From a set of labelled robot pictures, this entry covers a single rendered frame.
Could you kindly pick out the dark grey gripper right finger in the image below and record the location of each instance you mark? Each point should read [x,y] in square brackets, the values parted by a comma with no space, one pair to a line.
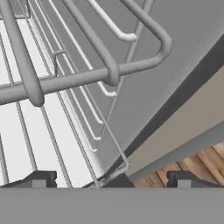
[179,176]

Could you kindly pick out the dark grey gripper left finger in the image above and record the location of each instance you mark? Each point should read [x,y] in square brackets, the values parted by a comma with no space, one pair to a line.
[40,176]

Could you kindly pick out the thick grey oven rack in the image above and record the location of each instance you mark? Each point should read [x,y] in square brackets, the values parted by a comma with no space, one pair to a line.
[73,79]

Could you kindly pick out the grey oven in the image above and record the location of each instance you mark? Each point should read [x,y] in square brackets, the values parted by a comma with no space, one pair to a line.
[175,58]

